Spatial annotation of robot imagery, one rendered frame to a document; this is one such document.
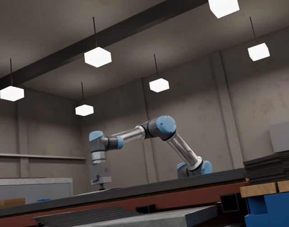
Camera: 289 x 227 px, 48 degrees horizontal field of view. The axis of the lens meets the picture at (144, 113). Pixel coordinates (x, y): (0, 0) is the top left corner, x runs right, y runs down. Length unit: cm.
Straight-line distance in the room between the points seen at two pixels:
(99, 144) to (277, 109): 890
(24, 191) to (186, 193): 154
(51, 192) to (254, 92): 863
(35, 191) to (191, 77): 932
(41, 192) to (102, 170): 95
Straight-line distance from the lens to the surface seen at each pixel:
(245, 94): 1061
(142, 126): 208
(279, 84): 1046
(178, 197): 112
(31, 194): 249
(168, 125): 200
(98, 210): 109
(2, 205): 185
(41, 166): 1182
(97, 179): 168
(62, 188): 272
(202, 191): 109
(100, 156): 170
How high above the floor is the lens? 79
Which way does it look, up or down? 15 degrees up
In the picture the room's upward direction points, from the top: 8 degrees counter-clockwise
